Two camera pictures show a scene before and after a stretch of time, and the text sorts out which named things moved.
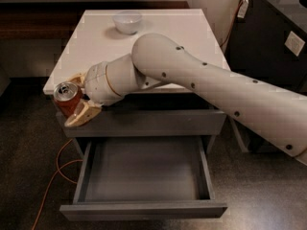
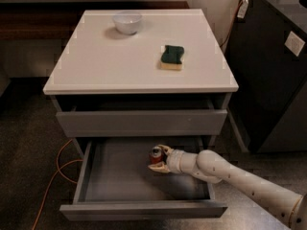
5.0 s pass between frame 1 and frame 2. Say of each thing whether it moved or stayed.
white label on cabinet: stayed
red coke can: moved
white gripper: moved
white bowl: stayed
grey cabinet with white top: stayed
